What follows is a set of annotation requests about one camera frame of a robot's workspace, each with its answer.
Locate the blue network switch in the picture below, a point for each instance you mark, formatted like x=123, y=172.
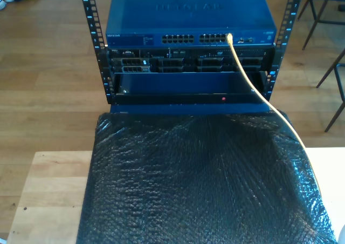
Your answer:
x=188, y=17

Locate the black rack server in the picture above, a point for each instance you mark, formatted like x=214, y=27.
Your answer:
x=188, y=63

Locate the black bubble wrap mat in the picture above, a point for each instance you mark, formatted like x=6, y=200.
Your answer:
x=188, y=187

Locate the blue rack base plate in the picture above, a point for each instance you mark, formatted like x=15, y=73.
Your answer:
x=188, y=109

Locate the black perforated rack post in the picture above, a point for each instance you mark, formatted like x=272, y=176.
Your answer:
x=91, y=12
x=289, y=9

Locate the white shoe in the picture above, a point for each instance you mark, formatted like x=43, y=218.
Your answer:
x=2, y=3

